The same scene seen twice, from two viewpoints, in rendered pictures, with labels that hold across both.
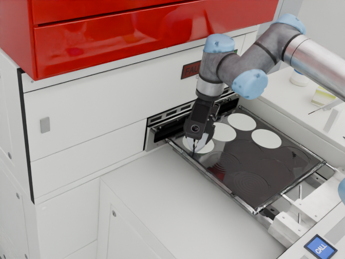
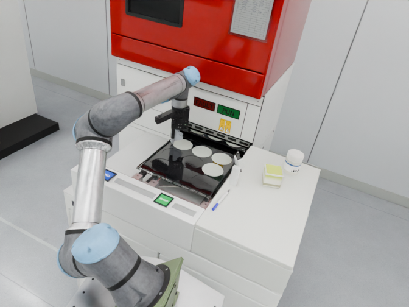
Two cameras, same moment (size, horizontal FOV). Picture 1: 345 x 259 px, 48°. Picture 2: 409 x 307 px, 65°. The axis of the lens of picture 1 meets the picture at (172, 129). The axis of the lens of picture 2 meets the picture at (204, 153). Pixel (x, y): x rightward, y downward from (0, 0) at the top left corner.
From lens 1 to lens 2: 1.52 m
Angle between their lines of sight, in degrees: 55
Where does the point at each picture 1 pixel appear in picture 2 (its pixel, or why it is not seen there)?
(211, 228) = (132, 168)
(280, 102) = (246, 161)
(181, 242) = (117, 159)
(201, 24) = not seen: hidden behind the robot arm
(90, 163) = (142, 119)
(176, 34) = (174, 67)
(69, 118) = (132, 86)
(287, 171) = (184, 179)
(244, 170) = (170, 161)
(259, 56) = not seen: hidden behind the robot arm
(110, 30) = (139, 47)
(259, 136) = (212, 166)
